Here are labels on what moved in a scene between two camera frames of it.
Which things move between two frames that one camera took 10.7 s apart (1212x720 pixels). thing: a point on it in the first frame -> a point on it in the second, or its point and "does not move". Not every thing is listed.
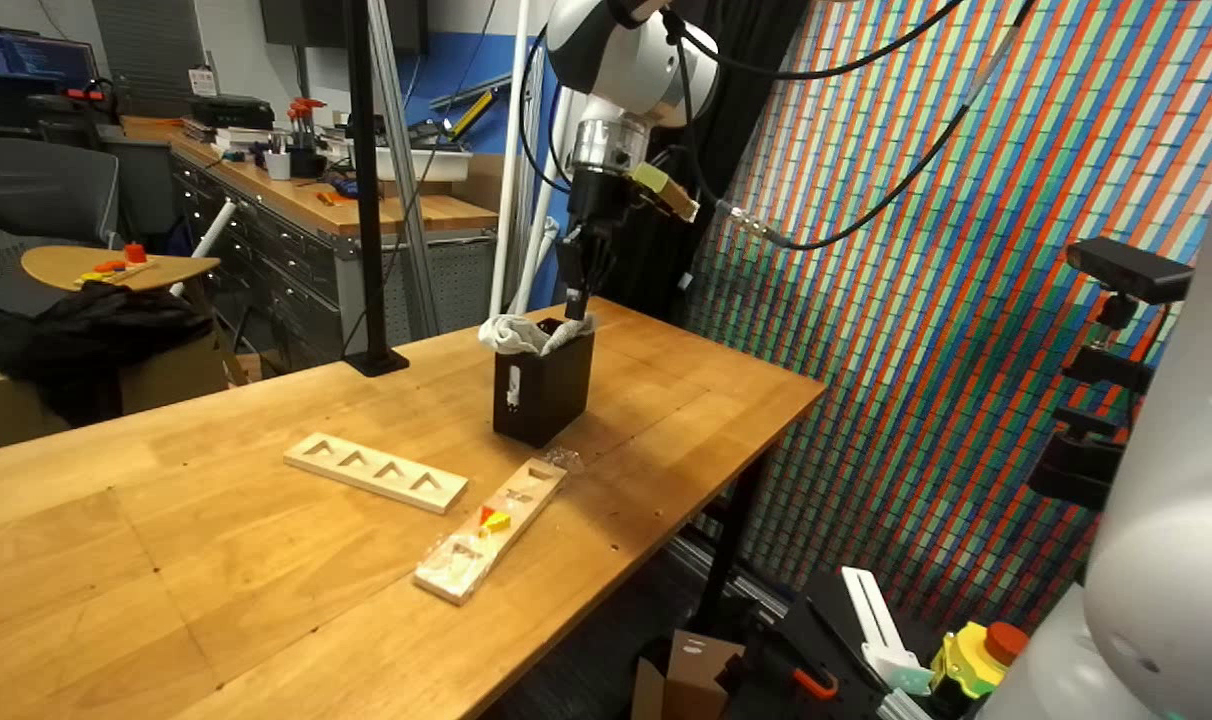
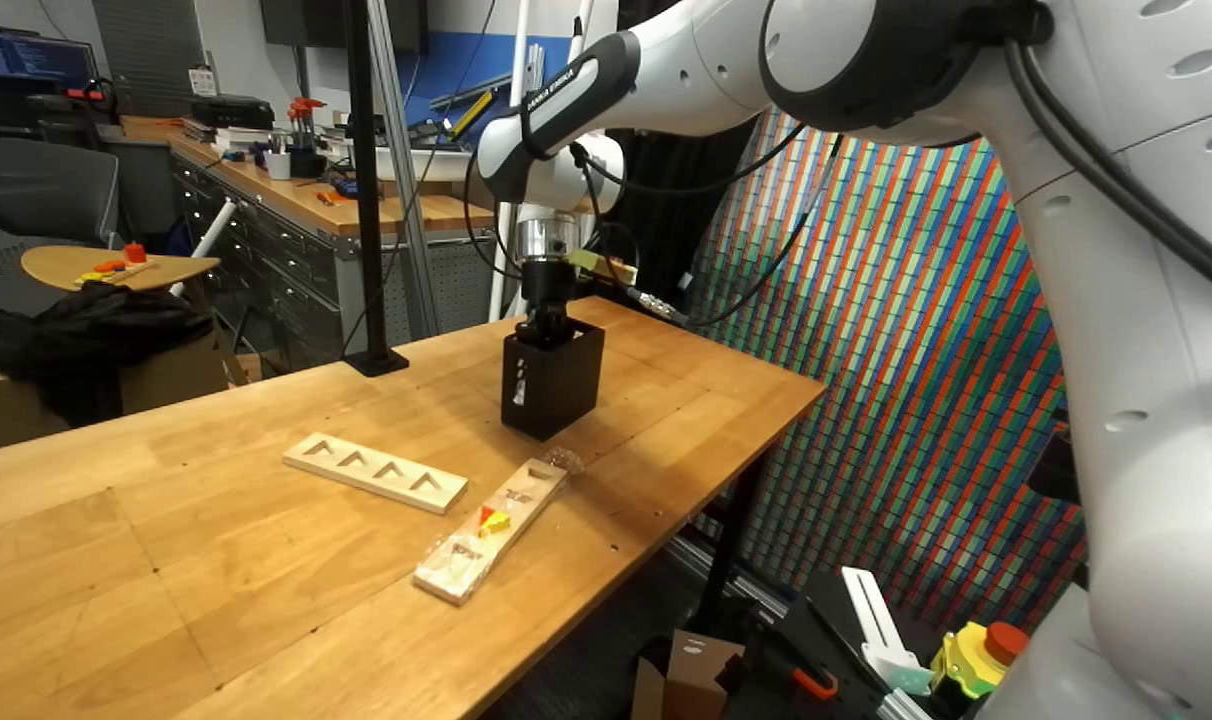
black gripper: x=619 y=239 -> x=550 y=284
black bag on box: x=78 y=349 does not move
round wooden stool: x=89 y=267 does not move
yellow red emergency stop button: x=977 y=656 does not move
